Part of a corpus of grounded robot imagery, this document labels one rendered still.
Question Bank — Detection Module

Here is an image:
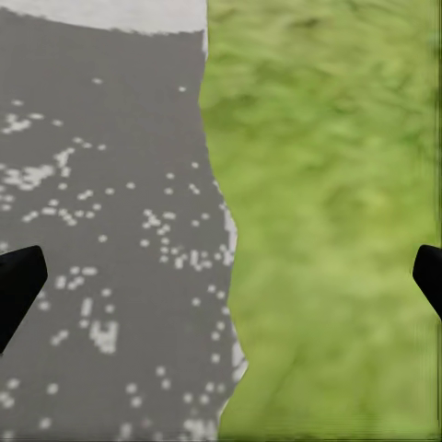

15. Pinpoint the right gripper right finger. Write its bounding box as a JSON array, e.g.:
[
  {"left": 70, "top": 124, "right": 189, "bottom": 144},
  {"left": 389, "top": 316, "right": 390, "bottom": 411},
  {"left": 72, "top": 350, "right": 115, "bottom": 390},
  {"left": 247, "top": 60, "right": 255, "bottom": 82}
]
[{"left": 413, "top": 244, "right": 442, "bottom": 319}]

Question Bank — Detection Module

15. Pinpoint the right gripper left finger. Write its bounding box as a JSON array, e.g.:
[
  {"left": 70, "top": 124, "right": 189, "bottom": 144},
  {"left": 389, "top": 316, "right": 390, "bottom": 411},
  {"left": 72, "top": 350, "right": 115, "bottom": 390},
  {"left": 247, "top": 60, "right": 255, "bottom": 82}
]
[{"left": 0, "top": 245, "right": 48, "bottom": 355}]

